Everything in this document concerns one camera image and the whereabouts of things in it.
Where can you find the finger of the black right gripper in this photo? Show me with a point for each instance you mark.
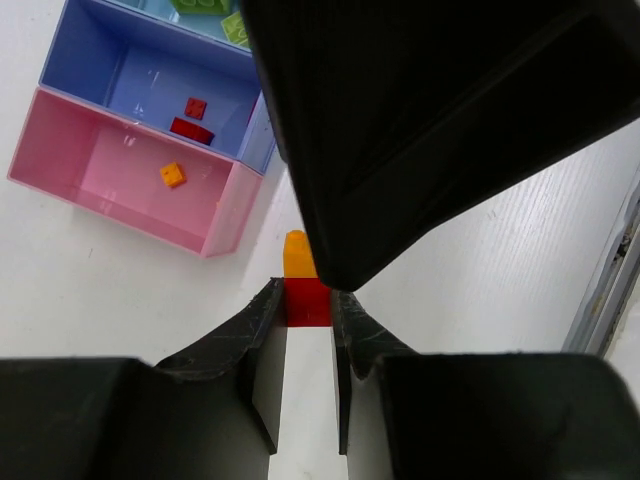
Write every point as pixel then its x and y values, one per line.
pixel 396 116

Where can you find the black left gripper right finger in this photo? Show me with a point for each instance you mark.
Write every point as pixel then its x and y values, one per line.
pixel 407 415

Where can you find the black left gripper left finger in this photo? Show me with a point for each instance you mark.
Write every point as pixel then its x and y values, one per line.
pixel 209 411

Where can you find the red lego brick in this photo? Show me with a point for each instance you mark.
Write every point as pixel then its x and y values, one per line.
pixel 307 303
pixel 191 131

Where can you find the thin orange lego brick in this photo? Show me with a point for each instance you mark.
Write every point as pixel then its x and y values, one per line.
pixel 298 260

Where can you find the green lego brick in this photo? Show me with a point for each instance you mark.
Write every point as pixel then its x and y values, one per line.
pixel 203 7
pixel 234 30

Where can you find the small red lego tile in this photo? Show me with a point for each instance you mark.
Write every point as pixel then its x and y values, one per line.
pixel 195 108

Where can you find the light blue plastic bin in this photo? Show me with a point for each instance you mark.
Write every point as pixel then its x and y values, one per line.
pixel 209 25

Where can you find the pink plastic bin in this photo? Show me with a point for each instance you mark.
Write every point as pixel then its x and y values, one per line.
pixel 111 166

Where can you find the aluminium right rail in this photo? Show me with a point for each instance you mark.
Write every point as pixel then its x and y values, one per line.
pixel 611 284

